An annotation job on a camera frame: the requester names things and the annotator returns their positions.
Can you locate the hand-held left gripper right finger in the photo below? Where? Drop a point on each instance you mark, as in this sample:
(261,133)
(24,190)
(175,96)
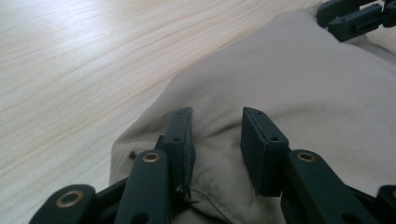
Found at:
(264,155)

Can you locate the beige shorts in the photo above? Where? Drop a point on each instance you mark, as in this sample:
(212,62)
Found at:
(280,77)

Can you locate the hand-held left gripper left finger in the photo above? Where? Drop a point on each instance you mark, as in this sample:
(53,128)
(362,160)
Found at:
(180,146)

